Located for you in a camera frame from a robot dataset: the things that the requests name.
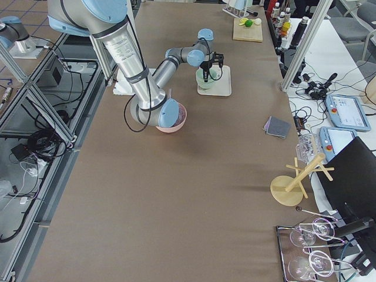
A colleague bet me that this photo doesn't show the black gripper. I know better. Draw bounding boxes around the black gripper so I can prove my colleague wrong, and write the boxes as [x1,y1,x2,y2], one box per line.
[200,52,224,82]

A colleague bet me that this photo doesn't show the green bowl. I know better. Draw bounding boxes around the green bowl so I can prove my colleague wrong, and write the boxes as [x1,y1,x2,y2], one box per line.
[198,86,214,91]
[196,68,217,82]
[197,80,216,88]

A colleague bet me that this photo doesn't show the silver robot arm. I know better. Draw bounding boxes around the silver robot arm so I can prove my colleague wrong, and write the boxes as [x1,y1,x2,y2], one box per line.
[48,1,224,128]

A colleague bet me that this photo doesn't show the green bowl on tray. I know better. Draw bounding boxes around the green bowl on tray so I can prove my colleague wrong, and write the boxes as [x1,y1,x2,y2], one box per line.
[198,86,214,91]

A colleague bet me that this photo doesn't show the beige rabbit tray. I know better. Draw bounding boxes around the beige rabbit tray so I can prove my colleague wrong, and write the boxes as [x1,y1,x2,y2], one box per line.
[197,65,231,96]

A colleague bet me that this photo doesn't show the clear ice cubes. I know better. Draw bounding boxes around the clear ice cubes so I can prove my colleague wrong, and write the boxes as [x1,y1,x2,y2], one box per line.
[175,103,187,128]

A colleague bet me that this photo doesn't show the wooden cutting board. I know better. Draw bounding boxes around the wooden cutting board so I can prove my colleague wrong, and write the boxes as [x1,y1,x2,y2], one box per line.
[233,18,263,42]

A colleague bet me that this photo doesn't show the green lime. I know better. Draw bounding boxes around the green lime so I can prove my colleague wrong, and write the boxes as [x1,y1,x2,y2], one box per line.
[244,19,253,28]

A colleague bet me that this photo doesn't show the white garlic bulb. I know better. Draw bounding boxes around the white garlic bulb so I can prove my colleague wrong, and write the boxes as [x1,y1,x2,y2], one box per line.
[253,18,262,25]

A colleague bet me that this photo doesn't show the purple cloth under grey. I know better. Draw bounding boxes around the purple cloth under grey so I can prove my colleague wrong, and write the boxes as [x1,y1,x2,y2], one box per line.
[263,121,269,132]

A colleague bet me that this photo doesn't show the grey folded cloth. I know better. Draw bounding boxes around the grey folded cloth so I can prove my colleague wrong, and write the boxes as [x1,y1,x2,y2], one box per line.
[266,116,291,139]

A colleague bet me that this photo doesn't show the black water bottle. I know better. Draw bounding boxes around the black water bottle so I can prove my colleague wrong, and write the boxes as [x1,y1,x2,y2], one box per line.
[290,16,309,49]

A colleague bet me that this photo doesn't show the clear plastic cup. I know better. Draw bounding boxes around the clear plastic cup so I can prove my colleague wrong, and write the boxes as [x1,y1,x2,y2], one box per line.
[296,133,323,163]

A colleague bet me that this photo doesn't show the wooden mug tree stand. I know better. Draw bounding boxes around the wooden mug tree stand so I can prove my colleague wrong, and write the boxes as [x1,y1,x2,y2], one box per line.
[270,153,335,207]

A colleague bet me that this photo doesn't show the blue teach pendant near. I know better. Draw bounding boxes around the blue teach pendant near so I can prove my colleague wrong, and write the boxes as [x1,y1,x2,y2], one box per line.
[319,126,357,162]

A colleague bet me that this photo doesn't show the blue teach pendant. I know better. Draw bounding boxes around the blue teach pendant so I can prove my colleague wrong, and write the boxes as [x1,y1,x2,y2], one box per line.
[319,126,357,162]
[325,94,371,132]

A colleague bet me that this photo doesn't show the blue teach pendant far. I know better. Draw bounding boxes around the blue teach pendant far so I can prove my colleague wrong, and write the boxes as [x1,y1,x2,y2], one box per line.
[325,94,371,132]

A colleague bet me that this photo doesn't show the black monitor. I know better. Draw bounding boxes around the black monitor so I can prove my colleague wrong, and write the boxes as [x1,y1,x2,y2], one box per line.
[317,137,375,223]

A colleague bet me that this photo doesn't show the wine glass upper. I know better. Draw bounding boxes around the wine glass upper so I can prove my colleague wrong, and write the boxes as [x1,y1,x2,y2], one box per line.
[290,217,334,247]

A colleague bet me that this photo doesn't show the wine glass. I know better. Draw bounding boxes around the wine glass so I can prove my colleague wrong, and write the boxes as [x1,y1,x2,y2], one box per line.
[288,250,334,281]
[290,217,334,247]

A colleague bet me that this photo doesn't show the wine glass lower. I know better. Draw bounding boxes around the wine glass lower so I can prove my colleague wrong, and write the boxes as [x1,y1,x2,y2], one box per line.
[288,250,334,281]

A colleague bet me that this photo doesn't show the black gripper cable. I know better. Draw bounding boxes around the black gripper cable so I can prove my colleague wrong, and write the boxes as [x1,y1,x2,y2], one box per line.
[208,63,223,82]

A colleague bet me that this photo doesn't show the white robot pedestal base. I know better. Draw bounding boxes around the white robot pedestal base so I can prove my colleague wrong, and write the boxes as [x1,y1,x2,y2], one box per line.
[113,69,135,96]

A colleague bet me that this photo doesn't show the aluminium frame post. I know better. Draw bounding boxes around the aluminium frame post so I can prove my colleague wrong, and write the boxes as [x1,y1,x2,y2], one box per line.
[280,0,333,92]

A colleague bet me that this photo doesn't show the wire glass rack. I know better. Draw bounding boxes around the wire glass rack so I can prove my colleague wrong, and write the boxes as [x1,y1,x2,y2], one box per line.
[276,211,360,281]

